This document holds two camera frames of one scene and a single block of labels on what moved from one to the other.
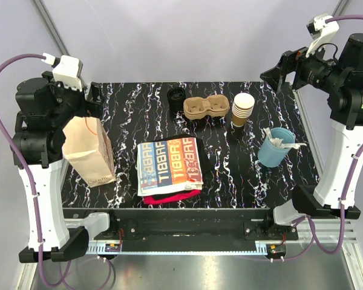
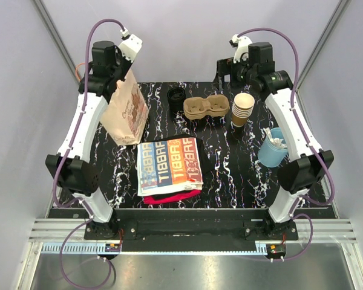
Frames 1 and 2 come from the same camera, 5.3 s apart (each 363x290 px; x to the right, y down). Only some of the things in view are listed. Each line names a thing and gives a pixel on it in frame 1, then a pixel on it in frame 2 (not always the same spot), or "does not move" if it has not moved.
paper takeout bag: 87,146 → 126,115
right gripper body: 307,69 → 236,72
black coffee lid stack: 176,96 does not move
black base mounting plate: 189,229 does not move
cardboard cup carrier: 195,107 does not move
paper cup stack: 242,109 does not move
